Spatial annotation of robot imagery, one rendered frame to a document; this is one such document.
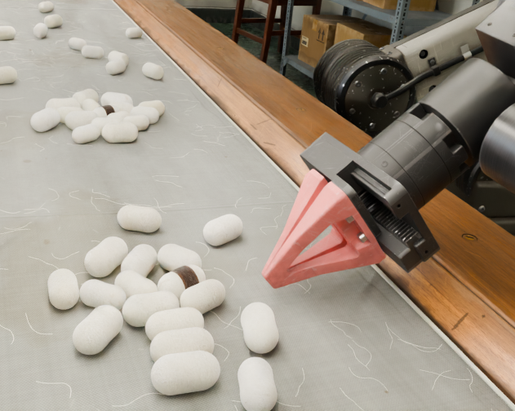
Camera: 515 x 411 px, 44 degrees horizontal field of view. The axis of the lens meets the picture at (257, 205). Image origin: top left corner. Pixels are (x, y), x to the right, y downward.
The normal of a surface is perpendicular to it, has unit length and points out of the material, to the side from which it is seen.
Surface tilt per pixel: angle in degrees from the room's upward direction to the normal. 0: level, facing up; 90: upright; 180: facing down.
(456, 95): 42
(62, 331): 0
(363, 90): 89
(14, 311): 0
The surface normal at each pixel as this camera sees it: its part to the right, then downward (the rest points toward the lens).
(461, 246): 0.10, -0.89
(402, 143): -0.33, -0.44
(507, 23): -0.51, -0.51
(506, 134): -0.72, -0.25
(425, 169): 0.15, 0.14
